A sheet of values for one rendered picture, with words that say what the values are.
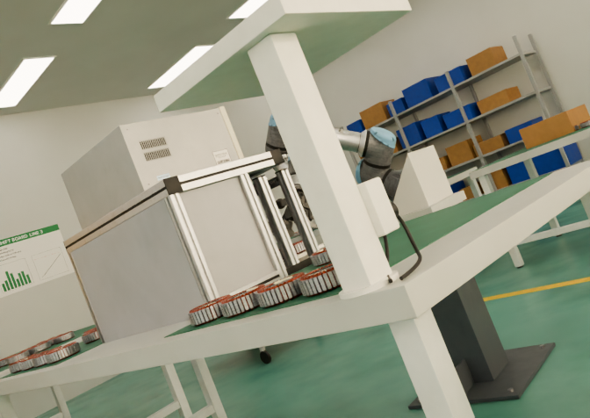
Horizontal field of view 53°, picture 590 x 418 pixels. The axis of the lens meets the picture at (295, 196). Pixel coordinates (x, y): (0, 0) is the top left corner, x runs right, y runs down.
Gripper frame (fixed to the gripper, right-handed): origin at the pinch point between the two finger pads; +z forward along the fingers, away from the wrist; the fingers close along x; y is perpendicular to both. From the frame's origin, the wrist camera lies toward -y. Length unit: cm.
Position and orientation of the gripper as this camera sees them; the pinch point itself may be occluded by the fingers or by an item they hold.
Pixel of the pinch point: (292, 241)
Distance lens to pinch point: 208.1
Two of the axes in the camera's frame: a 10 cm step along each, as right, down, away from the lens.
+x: -6.5, 2.9, 7.0
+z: -0.1, 9.2, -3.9
